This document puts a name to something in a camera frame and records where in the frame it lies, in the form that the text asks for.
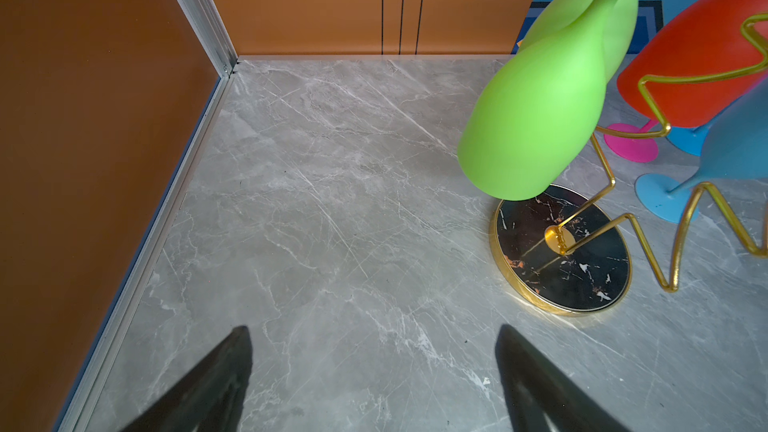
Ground blue wine glass front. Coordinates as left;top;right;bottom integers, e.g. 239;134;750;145
635;80;767;224

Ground pink wine glass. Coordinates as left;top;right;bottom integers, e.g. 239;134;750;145
604;120;658;163

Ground gold wine glass rack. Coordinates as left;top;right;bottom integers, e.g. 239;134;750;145
490;13;767;315

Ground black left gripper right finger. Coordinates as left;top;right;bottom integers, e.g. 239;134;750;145
495;324;627;431

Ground blue wine glass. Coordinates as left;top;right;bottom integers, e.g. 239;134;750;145
666;124;711;157
635;80;767;224

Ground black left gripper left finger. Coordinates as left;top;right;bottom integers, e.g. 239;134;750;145
124;325;253;431

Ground red wine glass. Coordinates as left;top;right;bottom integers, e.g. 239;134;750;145
617;0;767;128

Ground green wine glass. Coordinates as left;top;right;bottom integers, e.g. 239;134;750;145
457;0;617;201
519;0;639;81

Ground green wine glass back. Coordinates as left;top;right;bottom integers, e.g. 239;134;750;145
519;0;639;81

